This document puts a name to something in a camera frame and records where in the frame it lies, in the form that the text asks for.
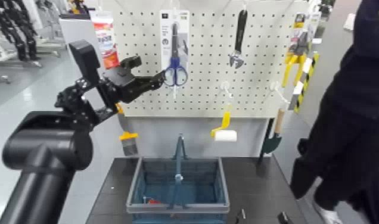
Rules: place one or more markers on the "small red item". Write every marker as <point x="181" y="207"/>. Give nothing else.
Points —
<point x="152" y="201"/>

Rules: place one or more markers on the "yellow black machine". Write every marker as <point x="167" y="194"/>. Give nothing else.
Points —
<point x="77" y="6"/>

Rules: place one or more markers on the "person in dark clothes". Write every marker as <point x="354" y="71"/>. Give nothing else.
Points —
<point x="352" y="109"/>

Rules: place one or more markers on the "black humanoid robot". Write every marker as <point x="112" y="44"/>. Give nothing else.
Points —
<point x="17" y="28"/>

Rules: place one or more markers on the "grey display stand panel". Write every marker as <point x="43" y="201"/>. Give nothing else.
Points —
<point x="192" y="137"/>

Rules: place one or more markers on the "yellow black striped post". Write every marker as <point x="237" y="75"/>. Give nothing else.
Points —
<point x="305" y="81"/>

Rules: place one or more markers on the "white wall plate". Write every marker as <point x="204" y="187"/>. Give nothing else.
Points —
<point x="349" y="22"/>

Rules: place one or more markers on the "red white glue tube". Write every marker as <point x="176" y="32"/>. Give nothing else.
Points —
<point x="105" y="37"/>

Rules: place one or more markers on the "blue scissors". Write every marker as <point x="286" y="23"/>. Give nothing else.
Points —
<point x="174" y="67"/>

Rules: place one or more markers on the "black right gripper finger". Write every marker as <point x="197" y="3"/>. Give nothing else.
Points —
<point x="283" y="218"/>
<point x="241" y="216"/>

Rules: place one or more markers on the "white pegboard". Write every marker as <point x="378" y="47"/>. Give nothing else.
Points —
<point x="205" y="100"/>

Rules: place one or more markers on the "white pegboard hook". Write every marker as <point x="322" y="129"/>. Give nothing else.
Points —
<point x="175" y="92"/>
<point x="225" y="87"/>
<point x="277" y="90"/>

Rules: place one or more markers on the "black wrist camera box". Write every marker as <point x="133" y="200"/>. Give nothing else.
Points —
<point x="84" y="61"/>

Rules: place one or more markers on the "black adjustable wrench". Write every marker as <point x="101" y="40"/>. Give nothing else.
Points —
<point x="240" y="31"/>

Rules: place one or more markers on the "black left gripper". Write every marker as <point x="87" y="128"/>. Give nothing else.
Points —
<point x="120" y="86"/>

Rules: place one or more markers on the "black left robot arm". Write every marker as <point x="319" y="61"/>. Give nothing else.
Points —
<point x="45" y="150"/>

